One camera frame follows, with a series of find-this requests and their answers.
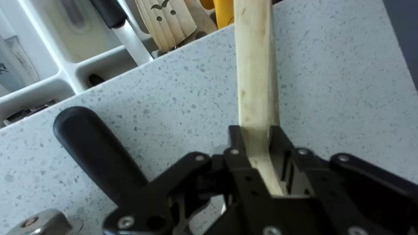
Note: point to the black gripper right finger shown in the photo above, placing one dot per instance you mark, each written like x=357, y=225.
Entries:
x=354, y=194

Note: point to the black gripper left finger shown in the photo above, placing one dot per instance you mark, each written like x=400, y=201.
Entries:
x=168, y=203

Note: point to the wooden spoon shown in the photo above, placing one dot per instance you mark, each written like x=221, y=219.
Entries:
x=258, y=105

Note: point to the white drawer cutlery organizer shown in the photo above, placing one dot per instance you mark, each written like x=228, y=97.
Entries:
x=54, y=49

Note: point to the silver metal bottle stopper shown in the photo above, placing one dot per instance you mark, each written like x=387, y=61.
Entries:
x=46, y=221

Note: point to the wooden spatula with bird cutout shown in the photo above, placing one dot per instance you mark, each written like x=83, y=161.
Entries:
x=168, y=20

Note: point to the yellow smiley spatula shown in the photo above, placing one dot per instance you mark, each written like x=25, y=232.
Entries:
x=224, y=11

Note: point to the black handled tool on counter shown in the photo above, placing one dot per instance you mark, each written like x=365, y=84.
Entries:
x=102, y=156

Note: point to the black handled spatula in drawer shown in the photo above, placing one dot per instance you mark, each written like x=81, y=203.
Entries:
x=117, y=19

